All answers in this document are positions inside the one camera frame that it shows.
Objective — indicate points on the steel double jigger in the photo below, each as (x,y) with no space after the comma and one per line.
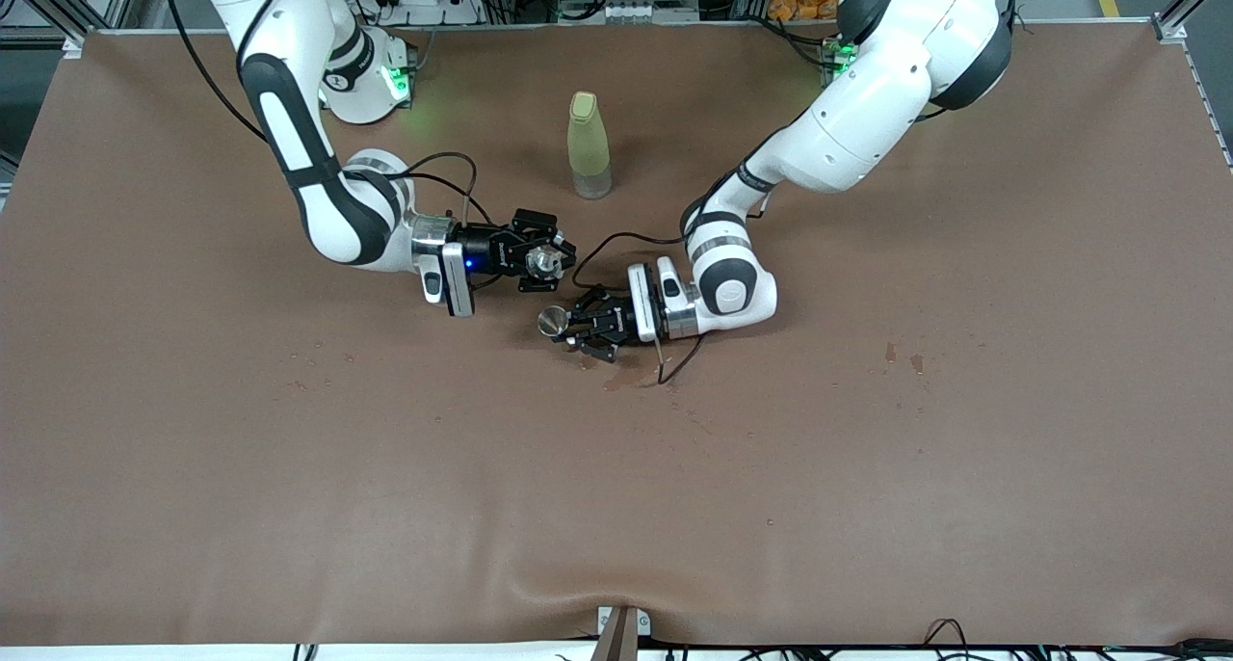
(551,322)

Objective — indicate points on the white terminal block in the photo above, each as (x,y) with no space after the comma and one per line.
(645,13)

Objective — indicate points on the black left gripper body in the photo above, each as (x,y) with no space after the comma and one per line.
(614,318)

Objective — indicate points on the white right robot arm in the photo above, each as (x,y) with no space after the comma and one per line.
(289,131)

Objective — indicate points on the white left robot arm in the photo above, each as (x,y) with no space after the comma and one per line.
(867,112)

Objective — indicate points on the dark brown liquid stain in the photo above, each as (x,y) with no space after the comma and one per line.
(890,353)

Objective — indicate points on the white post bracket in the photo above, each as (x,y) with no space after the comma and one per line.
(643,622)

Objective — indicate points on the white power strip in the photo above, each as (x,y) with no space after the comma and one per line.
(433,1)

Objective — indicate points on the large brown liquid puddle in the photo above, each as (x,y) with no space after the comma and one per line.
(626,380)

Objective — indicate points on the brown table mat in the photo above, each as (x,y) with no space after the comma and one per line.
(385,497)

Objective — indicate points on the green shaker bottle clear base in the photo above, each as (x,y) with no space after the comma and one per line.
(589,141)

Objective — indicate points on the clear glass beaker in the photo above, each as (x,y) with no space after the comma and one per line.
(544,264)

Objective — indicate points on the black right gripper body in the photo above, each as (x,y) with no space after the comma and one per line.
(486,251)

